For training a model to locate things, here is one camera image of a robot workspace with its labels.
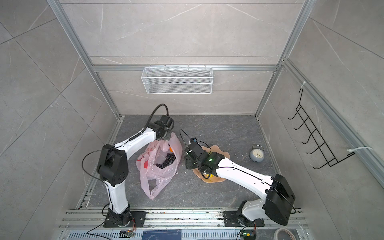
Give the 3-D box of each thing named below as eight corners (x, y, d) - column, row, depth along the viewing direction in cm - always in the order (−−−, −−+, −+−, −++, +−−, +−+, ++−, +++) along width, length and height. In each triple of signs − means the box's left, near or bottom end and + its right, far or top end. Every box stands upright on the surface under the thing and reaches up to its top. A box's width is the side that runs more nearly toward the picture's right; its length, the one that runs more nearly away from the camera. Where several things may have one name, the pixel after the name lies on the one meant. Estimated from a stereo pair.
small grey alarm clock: (251, 162, 96) (253, 159, 92) (247, 148, 103) (249, 144, 99) (264, 162, 96) (267, 159, 92) (259, 148, 103) (262, 144, 99)
